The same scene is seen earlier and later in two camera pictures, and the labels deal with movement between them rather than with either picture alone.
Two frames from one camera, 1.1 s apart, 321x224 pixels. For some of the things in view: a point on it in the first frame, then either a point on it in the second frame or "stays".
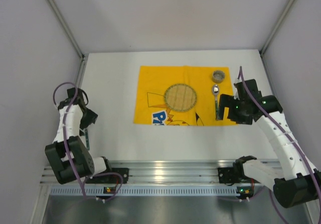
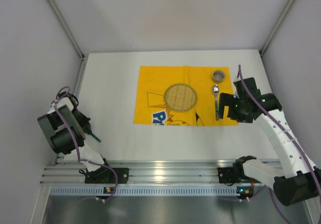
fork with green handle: x=87 y=139 -> x=92 y=134
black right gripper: x=224 y=106 stays
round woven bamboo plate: x=180 y=97 stays
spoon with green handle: x=215 y=90 stays
